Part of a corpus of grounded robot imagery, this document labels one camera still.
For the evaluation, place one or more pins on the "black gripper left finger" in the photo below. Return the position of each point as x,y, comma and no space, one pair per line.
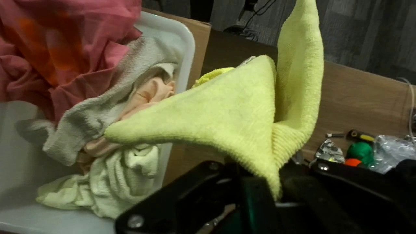
185,204

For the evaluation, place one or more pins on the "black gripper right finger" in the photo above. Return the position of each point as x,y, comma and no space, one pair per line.
329,198

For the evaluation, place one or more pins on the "pink t-shirt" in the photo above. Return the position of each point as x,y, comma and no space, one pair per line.
56,53

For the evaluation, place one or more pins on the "pale yellow towel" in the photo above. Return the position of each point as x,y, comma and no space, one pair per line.
113,183

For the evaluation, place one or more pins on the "white plastic box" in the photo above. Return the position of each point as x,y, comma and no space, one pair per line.
25,166

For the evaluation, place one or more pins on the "peach cloth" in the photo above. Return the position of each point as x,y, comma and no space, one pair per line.
146,95

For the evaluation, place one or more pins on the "grey white towel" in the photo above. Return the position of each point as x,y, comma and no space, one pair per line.
104,104

